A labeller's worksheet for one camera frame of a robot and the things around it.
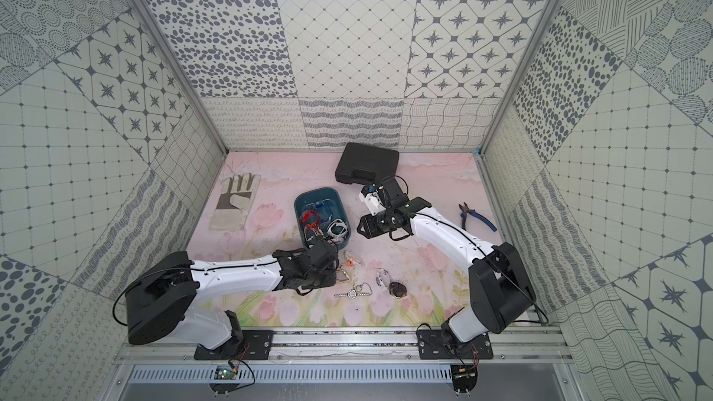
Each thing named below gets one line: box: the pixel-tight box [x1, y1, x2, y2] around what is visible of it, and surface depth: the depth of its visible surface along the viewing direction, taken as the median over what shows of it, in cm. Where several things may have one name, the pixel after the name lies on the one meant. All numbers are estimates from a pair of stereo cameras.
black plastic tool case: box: [334, 142, 400, 187], surface depth 116 cm
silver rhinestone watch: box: [333, 282, 373, 300], surface depth 85 cm
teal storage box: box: [293, 187, 352, 250], surface depth 100 cm
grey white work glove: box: [209, 172, 261, 233], surface depth 106 cm
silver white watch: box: [326, 218, 349, 245], surface depth 94 cm
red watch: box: [300, 209, 322, 229], surface depth 99 cm
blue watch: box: [305, 198, 334, 220], surface depth 103 cm
